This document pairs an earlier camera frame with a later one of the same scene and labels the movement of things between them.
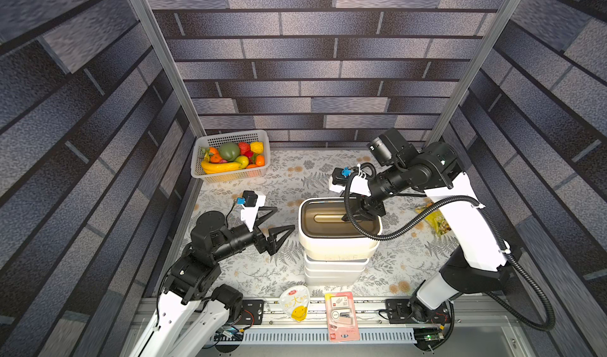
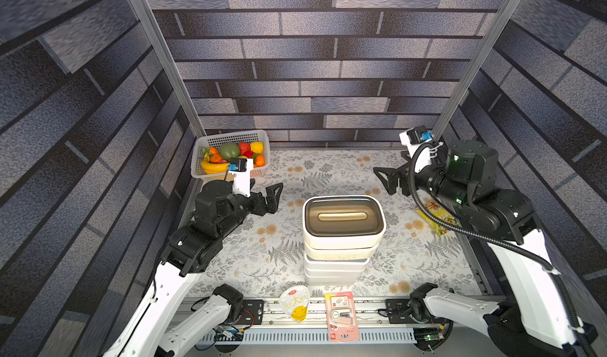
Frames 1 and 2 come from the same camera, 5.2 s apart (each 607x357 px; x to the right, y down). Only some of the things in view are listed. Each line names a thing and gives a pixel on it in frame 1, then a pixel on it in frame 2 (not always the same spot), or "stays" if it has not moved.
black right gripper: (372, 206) -> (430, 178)
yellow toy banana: (210, 167) stays
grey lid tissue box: (333, 276) stays
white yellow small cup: (294, 302) stays
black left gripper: (269, 245) -> (261, 208)
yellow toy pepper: (257, 147) stays
